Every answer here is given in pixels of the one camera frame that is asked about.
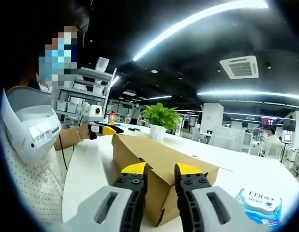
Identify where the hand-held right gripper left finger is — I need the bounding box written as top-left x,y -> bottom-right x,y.
78,162 -> 150,232

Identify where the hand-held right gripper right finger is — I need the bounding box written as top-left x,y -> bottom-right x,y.
174,163 -> 261,232

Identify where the light blue wet wipes pack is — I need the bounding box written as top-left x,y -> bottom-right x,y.
235,188 -> 283,227

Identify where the brown cardboard shoe box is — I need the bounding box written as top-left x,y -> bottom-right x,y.
112,134 -> 219,227

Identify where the person's left hand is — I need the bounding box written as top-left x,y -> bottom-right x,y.
78,122 -> 91,141

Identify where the grey storage shelf rack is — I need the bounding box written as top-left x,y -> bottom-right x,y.
52,67 -> 117,121

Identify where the green plant in white pot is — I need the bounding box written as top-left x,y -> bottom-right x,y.
141,102 -> 183,141

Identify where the white chest-worn device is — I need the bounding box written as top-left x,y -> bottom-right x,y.
0,88 -> 62,165

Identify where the person's dotted white shirt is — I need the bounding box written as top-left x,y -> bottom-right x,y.
0,142 -> 68,227

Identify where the monitor with red picture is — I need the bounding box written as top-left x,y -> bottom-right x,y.
261,116 -> 278,126

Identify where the dark monitor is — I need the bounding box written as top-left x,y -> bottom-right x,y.
283,118 -> 296,129

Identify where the long straight ceiling light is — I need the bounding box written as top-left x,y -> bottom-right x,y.
197,89 -> 299,100

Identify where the long curved ceiling light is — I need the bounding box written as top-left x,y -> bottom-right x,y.
132,0 -> 270,61

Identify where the ceiling air conditioner unit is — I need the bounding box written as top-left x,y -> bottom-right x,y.
219,55 -> 259,80

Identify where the black device cable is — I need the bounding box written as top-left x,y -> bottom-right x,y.
57,134 -> 68,170

